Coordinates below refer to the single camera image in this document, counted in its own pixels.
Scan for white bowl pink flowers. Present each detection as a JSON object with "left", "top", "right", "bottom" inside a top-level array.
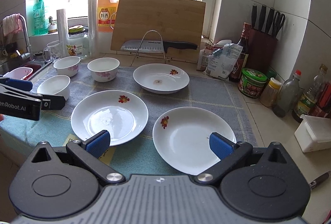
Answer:
[
  {"left": 88, "top": 58, "right": 120, "bottom": 83},
  {"left": 53, "top": 56, "right": 80, "bottom": 77}
]

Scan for white plate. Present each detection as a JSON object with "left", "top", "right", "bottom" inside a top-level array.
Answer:
[
  {"left": 71, "top": 90, "right": 149, "bottom": 146},
  {"left": 153, "top": 107, "right": 237, "bottom": 176}
]

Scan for white plate stained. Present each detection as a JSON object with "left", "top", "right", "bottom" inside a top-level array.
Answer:
[{"left": 133, "top": 64, "right": 190, "bottom": 94}]

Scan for metal kitchen faucet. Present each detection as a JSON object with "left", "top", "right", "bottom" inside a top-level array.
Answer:
[{"left": 19, "top": 14, "right": 34, "bottom": 61}]

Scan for pink sink strainer basket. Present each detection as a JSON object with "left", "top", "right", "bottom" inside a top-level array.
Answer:
[{"left": 3, "top": 67, "right": 33, "bottom": 80}]

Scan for clear glass mug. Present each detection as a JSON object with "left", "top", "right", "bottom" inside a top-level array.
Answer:
[{"left": 43, "top": 40, "right": 63, "bottom": 63}]

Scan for green dish soap bottle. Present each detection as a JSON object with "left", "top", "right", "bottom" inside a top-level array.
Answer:
[{"left": 32, "top": 0, "right": 48, "bottom": 36}]

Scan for small plant pot windowsill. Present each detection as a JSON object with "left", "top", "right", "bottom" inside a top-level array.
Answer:
[{"left": 48, "top": 16, "right": 57, "bottom": 34}]

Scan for pink cloth on faucet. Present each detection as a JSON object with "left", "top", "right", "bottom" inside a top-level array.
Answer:
[{"left": 2, "top": 13, "right": 22, "bottom": 36}]

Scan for glass jar green lid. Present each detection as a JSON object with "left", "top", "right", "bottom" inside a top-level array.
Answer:
[{"left": 66, "top": 25, "right": 90, "bottom": 59}]

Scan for yellow lid spice jar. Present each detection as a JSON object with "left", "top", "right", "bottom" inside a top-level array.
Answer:
[{"left": 259, "top": 78, "right": 282, "bottom": 107}]

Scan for green lid sauce jar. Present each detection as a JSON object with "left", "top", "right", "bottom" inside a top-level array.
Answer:
[{"left": 238, "top": 67, "right": 267, "bottom": 98}]

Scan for clear bottle red cap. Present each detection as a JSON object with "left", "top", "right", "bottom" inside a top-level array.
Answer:
[{"left": 272, "top": 69, "right": 301, "bottom": 117}]

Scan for white plastic container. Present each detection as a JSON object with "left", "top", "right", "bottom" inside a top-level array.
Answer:
[{"left": 295, "top": 115, "right": 331, "bottom": 153}]

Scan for oil bottle gold cap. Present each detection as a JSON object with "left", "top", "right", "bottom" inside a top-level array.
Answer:
[{"left": 292, "top": 64, "right": 328, "bottom": 123}]

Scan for small green cap jar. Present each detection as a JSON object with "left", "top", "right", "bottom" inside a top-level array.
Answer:
[{"left": 266, "top": 69, "right": 277, "bottom": 80}]

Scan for white blue plastic bag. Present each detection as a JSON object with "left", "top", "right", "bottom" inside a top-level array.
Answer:
[{"left": 204, "top": 43, "right": 243, "bottom": 81}]

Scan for dark pen object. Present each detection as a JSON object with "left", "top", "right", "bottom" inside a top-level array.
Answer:
[{"left": 309, "top": 171, "right": 331, "bottom": 190}]

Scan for red packaged bottle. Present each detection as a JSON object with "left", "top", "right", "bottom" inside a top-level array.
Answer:
[{"left": 310, "top": 82, "right": 331, "bottom": 117}]

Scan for white red food packet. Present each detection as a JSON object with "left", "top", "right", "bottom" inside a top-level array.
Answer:
[{"left": 196, "top": 38, "right": 232, "bottom": 71}]

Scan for tall plastic cup stack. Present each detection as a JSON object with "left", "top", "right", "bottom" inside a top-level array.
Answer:
[{"left": 88, "top": 0, "right": 99, "bottom": 58}]

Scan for dark red knife block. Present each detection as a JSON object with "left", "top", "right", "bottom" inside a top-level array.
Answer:
[{"left": 245, "top": 29, "right": 278, "bottom": 74}]

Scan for dark soy sauce bottle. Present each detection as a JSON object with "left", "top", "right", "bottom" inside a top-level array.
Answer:
[{"left": 228, "top": 23, "right": 251, "bottom": 82}]

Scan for orange cooking wine jug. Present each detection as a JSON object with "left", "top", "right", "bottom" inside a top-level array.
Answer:
[{"left": 97, "top": 0, "right": 119, "bottom": 32}]

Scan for cleaver knife black handle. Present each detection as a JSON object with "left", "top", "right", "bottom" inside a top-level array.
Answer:
[{"left": 120, "top": 40, "right": 198, "bottom": 53}]

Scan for metal wire rack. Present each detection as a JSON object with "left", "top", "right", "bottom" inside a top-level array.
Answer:
[{"left": 120, "top": 29, "right": 167, "bottom": 66}]

